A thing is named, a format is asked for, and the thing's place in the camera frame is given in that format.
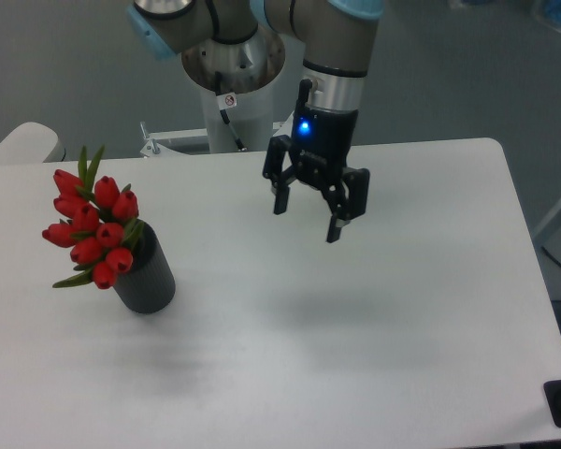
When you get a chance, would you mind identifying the dark grey ribbed vase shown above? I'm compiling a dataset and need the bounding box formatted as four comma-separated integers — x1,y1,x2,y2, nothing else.
114,224,176,314

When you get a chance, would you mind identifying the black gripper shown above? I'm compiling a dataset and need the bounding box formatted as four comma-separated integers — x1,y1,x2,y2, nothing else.
263,105,370,243

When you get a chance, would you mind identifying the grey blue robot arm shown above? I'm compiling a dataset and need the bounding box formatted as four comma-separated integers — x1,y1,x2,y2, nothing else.
127,1,383,242

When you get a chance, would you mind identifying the black cable on pedestal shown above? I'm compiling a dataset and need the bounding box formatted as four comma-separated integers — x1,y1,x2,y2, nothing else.
214,69,249,153

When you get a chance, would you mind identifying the white chair back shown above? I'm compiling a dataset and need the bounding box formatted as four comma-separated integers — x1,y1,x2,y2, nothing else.
0,122,66,167

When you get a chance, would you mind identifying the white furniture at right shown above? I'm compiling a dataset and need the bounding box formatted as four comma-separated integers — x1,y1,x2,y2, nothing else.
530,197,561,247

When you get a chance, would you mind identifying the red tulip bouquet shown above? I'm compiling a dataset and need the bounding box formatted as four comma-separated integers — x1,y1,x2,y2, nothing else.
42,147,147,290

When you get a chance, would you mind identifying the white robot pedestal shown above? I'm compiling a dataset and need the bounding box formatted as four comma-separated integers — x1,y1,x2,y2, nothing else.
140,84,294,157

